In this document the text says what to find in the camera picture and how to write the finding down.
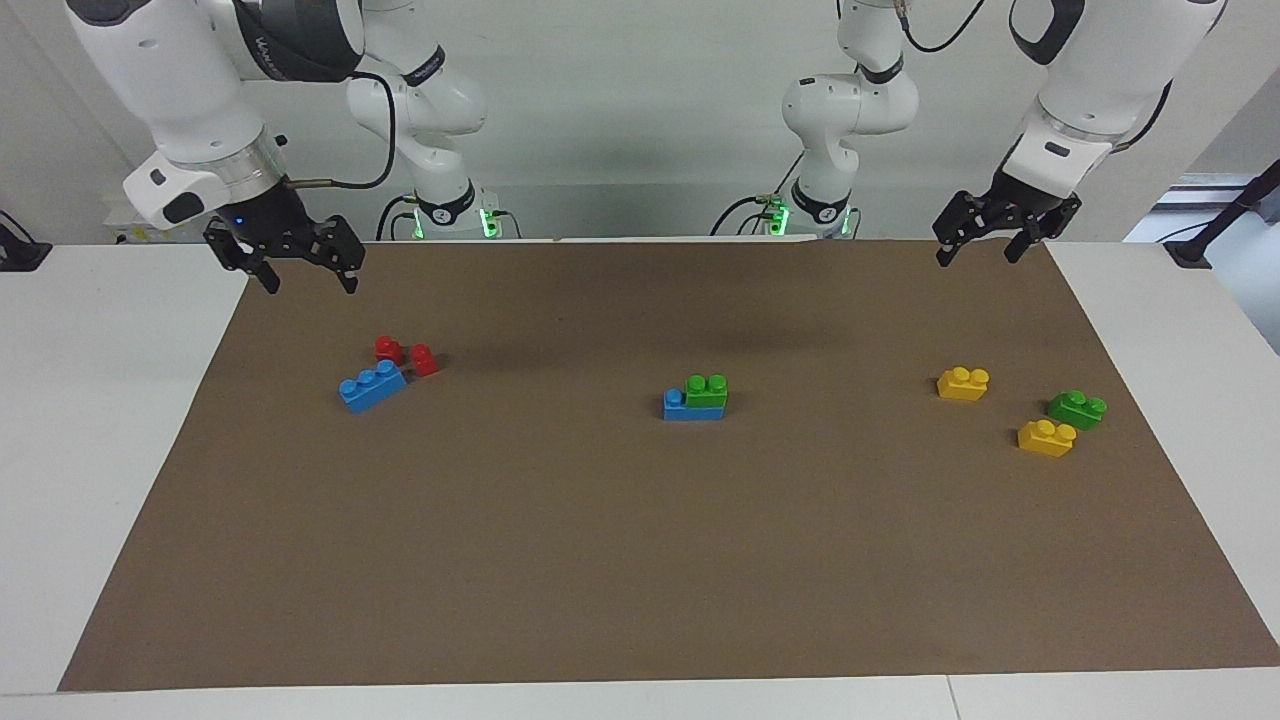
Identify yellow two-stud block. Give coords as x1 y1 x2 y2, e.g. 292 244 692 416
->
937 367 991 402
1017 419 1078 459

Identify black arm base cable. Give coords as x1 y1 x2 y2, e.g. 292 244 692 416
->
710 150 807 238
376 194 422 241

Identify black camera stand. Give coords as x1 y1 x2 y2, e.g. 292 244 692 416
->
1164 158 1280 269

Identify black table clamp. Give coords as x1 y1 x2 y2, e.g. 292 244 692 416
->
0 210 53 273

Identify brown table mat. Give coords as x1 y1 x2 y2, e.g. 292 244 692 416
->
57 238 1280 693

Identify blue three-stud block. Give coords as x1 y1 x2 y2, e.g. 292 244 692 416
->
663 389 726 422
338 359 408 414

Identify black left arm base cable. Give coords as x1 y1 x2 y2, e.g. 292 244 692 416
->
710 150 807 238

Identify black right arm base cable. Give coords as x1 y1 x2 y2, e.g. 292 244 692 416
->
376 194 422 241

